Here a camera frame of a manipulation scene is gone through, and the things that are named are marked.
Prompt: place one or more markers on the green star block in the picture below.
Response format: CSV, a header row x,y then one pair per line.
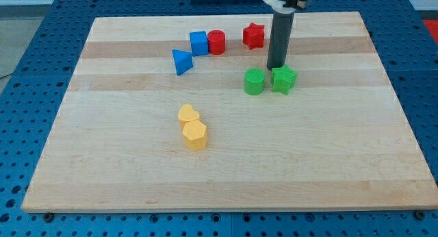
x,y
283,79

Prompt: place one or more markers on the wooden board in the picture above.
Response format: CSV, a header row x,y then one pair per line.
x,y
338,141

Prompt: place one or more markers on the yellow hexagon block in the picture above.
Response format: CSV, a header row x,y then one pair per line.
x,y
195,135

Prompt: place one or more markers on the yellow heart block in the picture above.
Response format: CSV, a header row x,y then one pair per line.
x,y
187,114

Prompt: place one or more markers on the green cylinder block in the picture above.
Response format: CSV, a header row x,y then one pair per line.
x,y
254,81

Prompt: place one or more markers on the blue triangle block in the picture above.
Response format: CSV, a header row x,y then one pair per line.
x,y
183,61

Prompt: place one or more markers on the red cylinder block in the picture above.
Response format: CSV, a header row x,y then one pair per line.
x,y
216,42

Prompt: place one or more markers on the blue cube block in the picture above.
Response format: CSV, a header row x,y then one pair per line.
x,y
199,43

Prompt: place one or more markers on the red star block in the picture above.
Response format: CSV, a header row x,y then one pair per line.
x,y
254,36

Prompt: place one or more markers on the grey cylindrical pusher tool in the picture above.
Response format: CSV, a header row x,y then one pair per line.
x,y
281,29

